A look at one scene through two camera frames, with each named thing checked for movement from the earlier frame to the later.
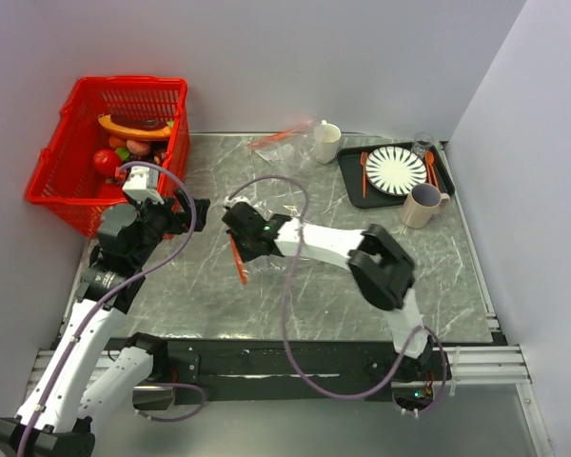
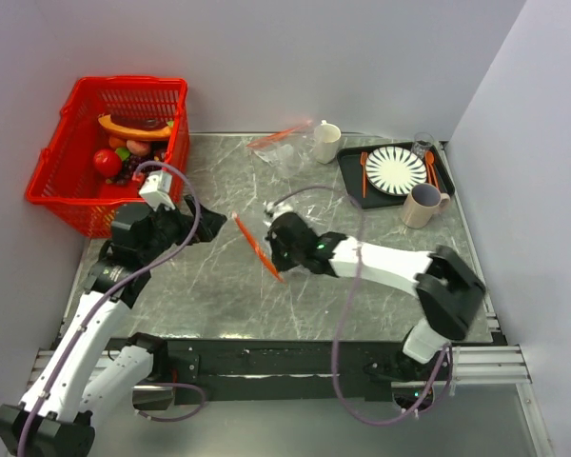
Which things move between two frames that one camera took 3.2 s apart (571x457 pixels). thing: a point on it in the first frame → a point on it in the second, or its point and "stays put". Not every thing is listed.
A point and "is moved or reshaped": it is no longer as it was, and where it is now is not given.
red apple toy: x=107 y=161 stays put
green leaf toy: x=123 y=153 stays put
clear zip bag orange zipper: x=266 y=265 is moved or reshaped
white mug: x=326 y=137 stays put
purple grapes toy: x=157 y=155 → x=127 y=169
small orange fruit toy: x=117 y=142 stays put
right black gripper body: x=246 y=244 → x=285 y=258
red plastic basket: x=66 y=186 stays put
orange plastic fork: x=364 y=159 stays put
